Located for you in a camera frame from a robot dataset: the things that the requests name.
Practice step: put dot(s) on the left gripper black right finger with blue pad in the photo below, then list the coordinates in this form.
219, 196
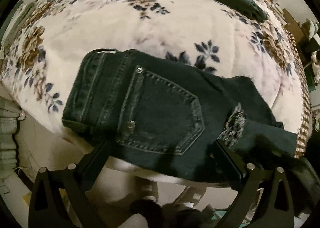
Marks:
275, 208

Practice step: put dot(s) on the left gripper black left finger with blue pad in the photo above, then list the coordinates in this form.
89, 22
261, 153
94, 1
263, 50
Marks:
46, 207

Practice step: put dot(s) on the dark blue denim jeans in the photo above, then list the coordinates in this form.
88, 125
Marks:
165, 116

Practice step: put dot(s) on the brown checkered bed sheet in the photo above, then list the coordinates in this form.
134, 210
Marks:
293, 99

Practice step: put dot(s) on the left grey slipper on foot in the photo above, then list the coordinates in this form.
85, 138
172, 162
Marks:
148, 191

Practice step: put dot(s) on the striped curtain lower left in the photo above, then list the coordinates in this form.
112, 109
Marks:
10, 113

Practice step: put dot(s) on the chair piled with clothes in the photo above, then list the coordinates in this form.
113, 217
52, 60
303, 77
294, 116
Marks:
310, 29

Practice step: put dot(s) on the large brown cardboard box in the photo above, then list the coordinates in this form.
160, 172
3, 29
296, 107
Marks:
293, 27

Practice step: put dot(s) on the folded light jeans stack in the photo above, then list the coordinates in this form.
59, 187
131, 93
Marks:
15, 20

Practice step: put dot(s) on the floral white bed quilt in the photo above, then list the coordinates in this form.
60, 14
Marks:
40, 65

